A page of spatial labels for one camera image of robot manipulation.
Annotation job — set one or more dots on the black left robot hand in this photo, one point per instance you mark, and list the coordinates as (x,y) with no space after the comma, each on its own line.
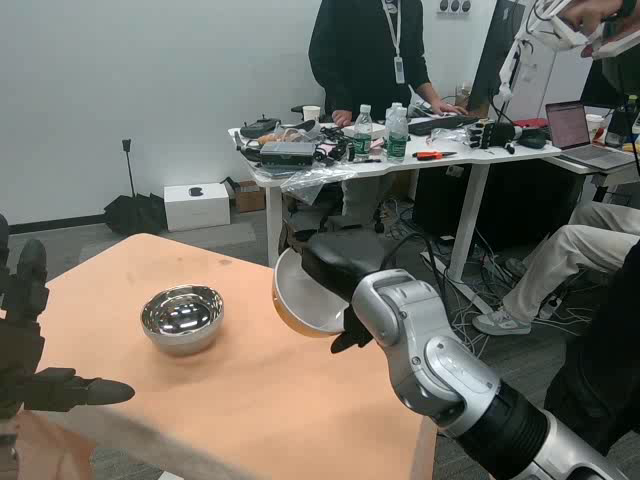
(20,340)

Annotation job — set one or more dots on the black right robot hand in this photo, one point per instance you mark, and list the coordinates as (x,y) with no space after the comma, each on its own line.
(335,260)

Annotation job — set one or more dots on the white orange plastic bowl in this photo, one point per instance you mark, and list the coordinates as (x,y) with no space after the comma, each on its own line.
(305,307)

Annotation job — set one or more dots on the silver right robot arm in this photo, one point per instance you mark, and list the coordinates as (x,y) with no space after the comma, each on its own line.
(440,360)

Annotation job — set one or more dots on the shiny steel bowl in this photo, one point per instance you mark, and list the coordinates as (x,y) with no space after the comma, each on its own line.
(182,320)

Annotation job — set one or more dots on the black office chair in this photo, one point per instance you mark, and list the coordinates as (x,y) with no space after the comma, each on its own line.
(320,215)

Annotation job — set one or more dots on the clear plastic bag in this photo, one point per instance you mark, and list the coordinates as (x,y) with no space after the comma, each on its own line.
(315,180)

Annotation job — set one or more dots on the black marker pen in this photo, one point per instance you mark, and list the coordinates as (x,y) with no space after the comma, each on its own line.
(365,161)

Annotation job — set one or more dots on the brown cardboard box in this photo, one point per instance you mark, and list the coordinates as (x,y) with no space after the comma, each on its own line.
(250,197)

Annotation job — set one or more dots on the grey flat device box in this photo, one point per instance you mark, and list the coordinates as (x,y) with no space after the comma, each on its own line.
(287,152)

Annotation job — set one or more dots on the green label water bottle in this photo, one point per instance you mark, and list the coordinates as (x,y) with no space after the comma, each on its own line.
(362,135)
(391,112)
(397,142)

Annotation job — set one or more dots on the white desk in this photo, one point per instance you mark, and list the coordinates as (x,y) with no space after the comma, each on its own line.
(600,172)
(430,167)

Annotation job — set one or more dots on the white black headset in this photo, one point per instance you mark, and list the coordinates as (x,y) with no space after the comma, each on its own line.
(305,129)

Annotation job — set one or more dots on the white cardboard product box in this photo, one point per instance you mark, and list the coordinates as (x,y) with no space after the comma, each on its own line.
(197,210)

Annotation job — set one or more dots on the white paper cup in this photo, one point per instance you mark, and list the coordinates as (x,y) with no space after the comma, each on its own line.
(311,114)

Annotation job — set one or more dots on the black remote controller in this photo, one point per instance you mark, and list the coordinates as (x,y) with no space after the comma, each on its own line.
(260,129)

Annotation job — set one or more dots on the orange tablecloth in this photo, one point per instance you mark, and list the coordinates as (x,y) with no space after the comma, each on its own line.
(250,390)

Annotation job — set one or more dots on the black keyboard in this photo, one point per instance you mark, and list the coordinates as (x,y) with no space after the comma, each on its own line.
(440,125)

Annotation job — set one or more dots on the black spare robot hand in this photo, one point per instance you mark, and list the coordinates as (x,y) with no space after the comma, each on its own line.
(492,135)

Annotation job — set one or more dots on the black tripod stand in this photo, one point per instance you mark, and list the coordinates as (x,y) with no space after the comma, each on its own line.
(129,165)

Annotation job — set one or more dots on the standing person in black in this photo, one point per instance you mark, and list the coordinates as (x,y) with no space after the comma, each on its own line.
(360,50)

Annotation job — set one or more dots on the seated person beige trousers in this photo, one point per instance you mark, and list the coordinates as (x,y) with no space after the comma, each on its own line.
(550,260)

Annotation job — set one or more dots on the white power strip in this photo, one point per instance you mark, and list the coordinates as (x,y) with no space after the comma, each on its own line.
(549,306)

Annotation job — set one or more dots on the red flat object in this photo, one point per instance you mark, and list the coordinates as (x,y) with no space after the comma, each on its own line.
(530,123)

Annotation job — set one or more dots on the black monitor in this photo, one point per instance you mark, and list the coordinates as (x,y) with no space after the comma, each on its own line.
(495,50)

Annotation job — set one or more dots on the grey open laptop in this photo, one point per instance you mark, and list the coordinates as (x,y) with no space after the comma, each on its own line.
(567,125)

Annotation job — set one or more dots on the person in dark clothes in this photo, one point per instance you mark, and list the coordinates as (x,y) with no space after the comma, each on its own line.
(600,350)

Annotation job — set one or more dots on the paper cup with sleeve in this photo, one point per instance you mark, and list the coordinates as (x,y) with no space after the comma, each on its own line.
(594,125)

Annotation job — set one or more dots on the white handheld frame device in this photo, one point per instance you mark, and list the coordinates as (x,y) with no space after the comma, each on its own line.
(565,32)

